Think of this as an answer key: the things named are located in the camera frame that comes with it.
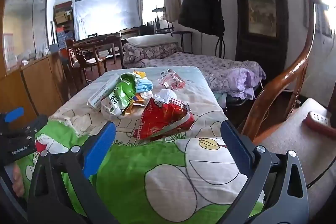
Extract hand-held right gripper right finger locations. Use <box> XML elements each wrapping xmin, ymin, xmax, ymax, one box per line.
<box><xmin>220</xmin><ymin>120</ymin><xmax>310</xmax><ymax>224</ymax></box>

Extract wooden cabinet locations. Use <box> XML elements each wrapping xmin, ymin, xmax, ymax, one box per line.
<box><xmin>0</xmin><ymin>51</ymin><xmax>87</xmax><ymax>122</ymax></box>

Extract clear pink plastic wrapper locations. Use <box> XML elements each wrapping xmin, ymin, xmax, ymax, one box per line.
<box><xmin>157</xmin><ymin>69</ymin><xmax>187</xmax><ymax>90</ymax></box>

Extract folded floral quilt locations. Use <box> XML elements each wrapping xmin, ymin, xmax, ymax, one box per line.
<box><xmin>123</xmin><ymin>42</ymin><xmax>179</xmax><ymax>68</ymax></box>

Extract black coat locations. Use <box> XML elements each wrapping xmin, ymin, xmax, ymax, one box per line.
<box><xmin>178</xmin><ymin>0</ymin><xmax>226</xmax><ymax>36</ymax></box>

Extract blue face mask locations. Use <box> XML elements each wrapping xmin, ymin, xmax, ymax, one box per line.
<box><xmin>135</xmin><ymin>78</ymin><xmax>154</xmax><ymax>93</ymax></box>

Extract red power strip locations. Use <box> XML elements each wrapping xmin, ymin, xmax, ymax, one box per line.
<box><xmin>303</xmin><ymin>111</ymin><xmax>336</xmax><ymax>139</ymax></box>

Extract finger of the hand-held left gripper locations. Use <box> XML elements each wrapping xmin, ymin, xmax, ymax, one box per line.
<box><xmin>16</xmin><ymin>114</ymin><xmax>49</xmax><ymax>140</ymax></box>
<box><xmin>0</xmin><ymin>107</ymin><xmax>25</xmax><ymax>132</ymax></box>

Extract dark framed painting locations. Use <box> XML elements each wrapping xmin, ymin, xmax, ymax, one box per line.
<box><xmin>231</xmin><ymin>0</ymin><xmax>289</xmax><ymax>77</ymax></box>

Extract beige chair cushion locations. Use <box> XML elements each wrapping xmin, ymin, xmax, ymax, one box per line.
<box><xmin>260</xmin><ymin>97</ymin><xmax>336</xmax><ymax>188</ymax></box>

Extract white carton box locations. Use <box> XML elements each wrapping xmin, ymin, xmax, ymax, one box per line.
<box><xmin>87</xmin><ymin>74</ymin><xmax>124</xmax><ymax>111</ymax></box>

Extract white backdrop sheet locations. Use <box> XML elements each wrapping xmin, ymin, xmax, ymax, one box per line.
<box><xmin>73</xmin><ymin>0</ymin><xmax>142</xmax><ymax>39</ymax></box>

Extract person's left hand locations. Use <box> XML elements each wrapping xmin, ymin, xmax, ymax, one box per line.
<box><xmin>12</xmin><ymin>163</ymin><xmax>27</xmax><ymax>198</ymax></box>

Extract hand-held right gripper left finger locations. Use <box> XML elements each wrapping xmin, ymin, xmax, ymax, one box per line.
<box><xmin>28</xmin><ymin>121</ymin><xmax>121</xmax><ymax>224</ymax></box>

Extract bed with purple floral sheet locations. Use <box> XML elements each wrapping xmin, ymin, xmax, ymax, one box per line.
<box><xmin>143</xmin><ymin>52</ymin><xmax>267</xmax><ymax>109</ymax></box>

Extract shelf with boxes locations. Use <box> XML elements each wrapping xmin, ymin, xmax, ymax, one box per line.
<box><xmin>54</xmin><ymin>1</ymin><xmax>75</xmax><ymax>48</ymax></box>

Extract wooden dining chair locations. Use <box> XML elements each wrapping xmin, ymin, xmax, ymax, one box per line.
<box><xmin>69</xmin><ymin>44</ymin><xmax>107</xmax><ymax>83</ymax></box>

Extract wooden table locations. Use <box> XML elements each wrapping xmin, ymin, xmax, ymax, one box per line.
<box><xmin>75</xmin><ymin>35</ymin><xmax>124</xmax><ymax>64</ymax></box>

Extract orange snack packet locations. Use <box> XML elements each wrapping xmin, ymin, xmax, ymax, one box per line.
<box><xmin>123</xmin><ymin>98</ymin><xmax>146</xmax><ymax>115</ymax></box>

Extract black metal stand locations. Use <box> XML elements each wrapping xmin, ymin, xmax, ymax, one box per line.
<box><xmin>152</xmin><ymin>6</ymin><xmax>175</xmax><ymax>35</ymax></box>

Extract red snack bag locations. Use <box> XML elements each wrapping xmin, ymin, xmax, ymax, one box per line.
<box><xmin>136</xmin><ymin>97</ymin><xmax>195</xmax><ymax>140</ymax></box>

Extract curved wooden chair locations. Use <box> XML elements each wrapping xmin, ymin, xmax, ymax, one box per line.
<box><xmin>240</xmin><ymin>0</ymin><xmax>318</xmax><ymax>140</ymax></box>

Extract green snack bag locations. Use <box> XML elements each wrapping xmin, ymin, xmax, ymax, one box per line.
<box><xmin>101</xmin><ymin>74</ymin><xmax>146</xmax><ymax>119</ymax></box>

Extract white pillow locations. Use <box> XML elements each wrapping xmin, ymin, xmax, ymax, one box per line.
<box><xmin>127</xmin><ymin>34</ymin><xmax>179</xmax><ymax>47</ymax></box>

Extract purple cloth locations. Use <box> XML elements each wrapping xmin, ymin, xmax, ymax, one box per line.
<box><xmin>227</xmin><ymin>68</ymin><xmax>267</xmax><ymax>100</ymax></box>

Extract beige hanging garment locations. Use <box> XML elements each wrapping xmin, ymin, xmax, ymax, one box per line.
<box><xmin>164</xmin><ymin>0</ymin><xmax>182</xmax><ymax>22</ymax></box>

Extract glass cabinet panel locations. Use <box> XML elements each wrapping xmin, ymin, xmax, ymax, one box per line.
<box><xmin>3</xmin><ymin>0</ymin><xmax>51</xmax><ymax>72</ymax></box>

